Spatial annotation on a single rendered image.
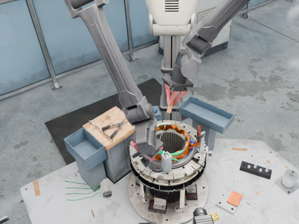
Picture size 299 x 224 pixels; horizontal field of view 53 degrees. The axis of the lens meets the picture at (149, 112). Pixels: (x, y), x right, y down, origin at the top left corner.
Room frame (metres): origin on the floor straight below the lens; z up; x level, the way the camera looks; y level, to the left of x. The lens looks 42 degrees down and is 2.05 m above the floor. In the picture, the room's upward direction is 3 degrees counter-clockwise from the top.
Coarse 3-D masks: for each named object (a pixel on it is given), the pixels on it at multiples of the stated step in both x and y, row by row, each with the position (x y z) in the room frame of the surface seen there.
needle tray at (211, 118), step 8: (192, 96) 1.18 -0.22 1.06; (184, 104) 1.14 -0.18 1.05; (192, 104) 1.16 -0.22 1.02; (200, 104) 1.14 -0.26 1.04; (208, 104) 1.12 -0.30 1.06; (184, 112) 1.08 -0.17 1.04; (192, 112) 1.06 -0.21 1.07; (200, 112) 1.10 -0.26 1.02; (208, 112) 1.09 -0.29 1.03; (216, 112) 1.08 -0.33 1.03; (224, 112) 1.06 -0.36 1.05; (200, 120) 1.02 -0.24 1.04; (208, 120) 1.00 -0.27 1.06; (216, 120) 1.03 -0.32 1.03; (224, 120) 1.03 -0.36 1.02; (232, 120) 1.01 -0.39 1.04; (200, 128) 1.04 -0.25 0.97; (208, 128) 1.01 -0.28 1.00; (216, 128) 0.97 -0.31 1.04; (224, 128) 0.95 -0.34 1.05; (208, 136) 1.01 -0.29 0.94; (208, 144) 1.01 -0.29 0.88
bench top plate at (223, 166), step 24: (216, 144) 1.09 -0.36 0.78; (240, 144) 1.08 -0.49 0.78; (264, 144) 1.07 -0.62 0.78; (72, 168) 0.98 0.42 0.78; (216, 168) 0.93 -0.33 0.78; (24, 192) 0.85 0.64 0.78; (48, 192) 0.84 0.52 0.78; (72, 192) 0.83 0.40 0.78; (96, 192) 0.83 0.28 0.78; (120, 192) 0.82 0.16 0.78; (216, 192) 0.79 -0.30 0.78; (264, 192) 0.78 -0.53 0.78; (48, 216) 0.71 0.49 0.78; (72, 216) 0.71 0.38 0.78; (96, 216) 0.70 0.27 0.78; (120, 216) 0.69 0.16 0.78; (240, 216) 0.66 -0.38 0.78; (264, 216) 0.65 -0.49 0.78; (288, 216) 0.65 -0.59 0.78
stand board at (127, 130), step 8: (112, 112) 1.09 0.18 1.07; (120, 112) 1.09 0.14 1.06; (96, 120) 1.04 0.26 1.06; (104, 120) 1.03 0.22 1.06; (112, 120) 1.03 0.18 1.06; (120, 120) 1.03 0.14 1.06; (88, 128) 0.99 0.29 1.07; (96, 128) 0.98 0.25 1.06; (112, 128) 0.98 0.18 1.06; (120, 128) 0.98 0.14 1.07; (128, 128) 0.97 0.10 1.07; (96, 136) 0.93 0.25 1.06; (104, 136) 0.93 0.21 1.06; (120, 136) 0.92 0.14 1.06; (104, 144) 0.88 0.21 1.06; (112, 144) 0.89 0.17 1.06
